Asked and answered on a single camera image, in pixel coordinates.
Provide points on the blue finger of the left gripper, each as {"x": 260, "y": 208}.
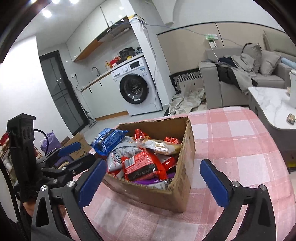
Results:
{"x": 65, "y": 151}
{"x": 67, "y": 172}

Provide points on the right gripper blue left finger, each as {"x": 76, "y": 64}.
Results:
{"x": 47, "y": 222}

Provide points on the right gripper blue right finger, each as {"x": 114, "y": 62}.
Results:
{"x": 258, "y": 222}

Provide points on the blue cookie packet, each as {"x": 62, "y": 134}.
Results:
{"x": 107, "y": 140}

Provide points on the beige biscuit packet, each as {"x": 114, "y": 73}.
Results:
{"x": 158, "y": 146}

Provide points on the person's left hand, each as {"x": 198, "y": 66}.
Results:
{"x": 30, "y": 206}

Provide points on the cardboard box on floor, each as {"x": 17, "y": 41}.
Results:
{"x": 85, "y": 147}

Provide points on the purple bag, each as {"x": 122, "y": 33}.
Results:
{"x": 53, "y": 143}

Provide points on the silver white snack bag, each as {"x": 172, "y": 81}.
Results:
{"x": 127, "y": 148}

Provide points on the white kitchen base cabinets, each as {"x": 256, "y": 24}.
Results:
{"x": 104, "y": 98}

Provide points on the red orange snack packet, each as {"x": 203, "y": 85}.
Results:
{"x": 138, "y": 134}

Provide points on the white washing machine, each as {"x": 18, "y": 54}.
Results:
{"x": 137, "y": 87}

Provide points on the dark glass door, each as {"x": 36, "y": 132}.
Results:
{"x": 62, "y": 92}

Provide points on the brown cardboard SF box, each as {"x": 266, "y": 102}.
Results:
{"x": 175, "y": 198}

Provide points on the pink checked tablecloth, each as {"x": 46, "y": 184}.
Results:
{"x": 238, "y": 144}

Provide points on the red snack packet upright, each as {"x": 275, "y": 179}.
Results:
{"x": 172, "y": 140}

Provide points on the purple snack packet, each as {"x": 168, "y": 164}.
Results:
{"x": 154, "y": 180}

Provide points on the small round metal object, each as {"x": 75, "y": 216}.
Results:
{"x": 291, "y": 119}

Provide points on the crumpled beige cloth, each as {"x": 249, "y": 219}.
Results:
{"x": 186, "y": 101}

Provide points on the range hood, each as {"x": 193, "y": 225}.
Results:
{"x": 115, "y": 30}

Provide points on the white marble coffee table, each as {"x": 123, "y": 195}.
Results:
{"x": 271, "y": 106}

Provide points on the grey sofa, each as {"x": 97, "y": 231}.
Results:
{"x": 219, "y": 94}

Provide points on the white electric kettle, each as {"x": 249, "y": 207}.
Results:
{"x": 292, "y": 100}

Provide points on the dark clothes pile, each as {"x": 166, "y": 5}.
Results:
{"x": 237, "y": 71}

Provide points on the grey square cushion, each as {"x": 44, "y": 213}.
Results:
{"x": 269, "y": 61}

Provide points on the white power strip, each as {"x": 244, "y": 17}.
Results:
{"x": 211, "y": 38}

